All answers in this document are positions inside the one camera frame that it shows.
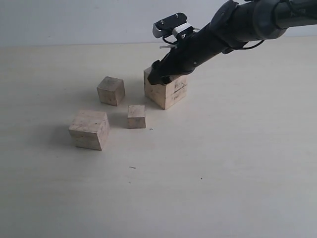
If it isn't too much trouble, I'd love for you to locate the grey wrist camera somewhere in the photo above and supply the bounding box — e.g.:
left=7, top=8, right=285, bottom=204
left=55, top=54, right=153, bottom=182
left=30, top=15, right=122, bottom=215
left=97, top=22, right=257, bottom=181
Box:
left=152, top=12, right=194, bottom=39

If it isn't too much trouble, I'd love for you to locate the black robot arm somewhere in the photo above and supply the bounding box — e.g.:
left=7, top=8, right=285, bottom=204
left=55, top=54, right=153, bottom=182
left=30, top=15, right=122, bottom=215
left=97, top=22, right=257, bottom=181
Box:
left=148, top=0, right=317, bottom=85

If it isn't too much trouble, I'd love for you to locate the black cable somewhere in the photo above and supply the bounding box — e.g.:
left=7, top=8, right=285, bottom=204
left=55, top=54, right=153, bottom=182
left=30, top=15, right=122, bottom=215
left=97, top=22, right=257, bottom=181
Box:
left=222, top=39, right=265, bottom=54

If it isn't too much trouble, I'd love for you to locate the smallest wooden cube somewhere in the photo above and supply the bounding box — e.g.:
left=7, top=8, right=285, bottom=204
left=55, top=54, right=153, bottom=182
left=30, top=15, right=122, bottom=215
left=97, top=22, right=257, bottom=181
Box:
left=127, top=105, right=146, bottom=129

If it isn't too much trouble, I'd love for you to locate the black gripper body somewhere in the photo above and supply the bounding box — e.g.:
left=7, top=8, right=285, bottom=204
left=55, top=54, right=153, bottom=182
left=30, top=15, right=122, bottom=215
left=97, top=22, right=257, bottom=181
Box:
left=158, top=29, right=223, bottom=76

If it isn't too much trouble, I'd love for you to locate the third largest wooden cube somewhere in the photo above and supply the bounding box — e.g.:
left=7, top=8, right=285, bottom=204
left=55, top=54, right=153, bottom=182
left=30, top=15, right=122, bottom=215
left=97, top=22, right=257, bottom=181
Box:
left=97, top=76, right=125, bottom=106

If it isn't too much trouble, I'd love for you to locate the second largest wooden cube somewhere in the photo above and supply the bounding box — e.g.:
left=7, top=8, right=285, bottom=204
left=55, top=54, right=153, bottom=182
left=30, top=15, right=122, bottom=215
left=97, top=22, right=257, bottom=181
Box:
left=68, top=110, right=110, bottom=151

